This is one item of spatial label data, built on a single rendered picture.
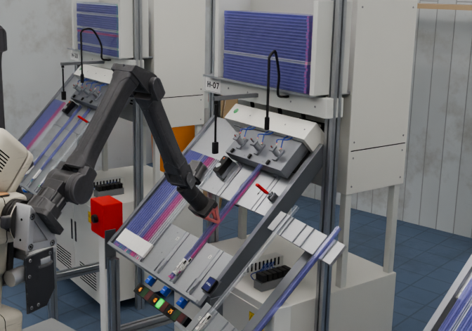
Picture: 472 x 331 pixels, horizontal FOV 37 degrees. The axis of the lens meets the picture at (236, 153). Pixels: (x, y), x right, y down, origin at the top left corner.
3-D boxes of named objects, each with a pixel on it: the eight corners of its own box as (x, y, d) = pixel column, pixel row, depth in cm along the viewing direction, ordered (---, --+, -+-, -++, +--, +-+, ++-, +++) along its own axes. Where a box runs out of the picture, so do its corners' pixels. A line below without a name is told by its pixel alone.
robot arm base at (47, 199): (10, 205, 173) (45, 214, 167) (29, 180, 177) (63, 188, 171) (27, 226, 178) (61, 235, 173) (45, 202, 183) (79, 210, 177)
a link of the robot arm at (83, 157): (114, 49, 196) (142, 53, 191) (136, 78, 207) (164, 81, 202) (38, 188, 179) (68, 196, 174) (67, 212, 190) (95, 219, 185)
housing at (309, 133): (322, 164, 254) (303, 139, 246) (242, 139, 293) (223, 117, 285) (334, 147, 256) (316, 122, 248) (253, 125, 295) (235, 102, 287)
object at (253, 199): (273, 224, 246) (266, 216, 243) (175, 181, 298) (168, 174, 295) (326, 153, 255) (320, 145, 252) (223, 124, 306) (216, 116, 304)
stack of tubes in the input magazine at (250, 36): (306, 93, 245) (310, 15, 239) (223, 77, 285) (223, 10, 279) (333, 91, 252) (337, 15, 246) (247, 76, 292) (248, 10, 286)
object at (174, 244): (205, 306, 235) (199, 301, 233) (116, 247, 287) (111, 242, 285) (239, 261, 240) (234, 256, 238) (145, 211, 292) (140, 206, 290)
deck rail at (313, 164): (210, 315, 235) (199, 306, 231) (207, 313, 236) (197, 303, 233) (331, 154, 253) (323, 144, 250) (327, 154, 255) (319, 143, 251)
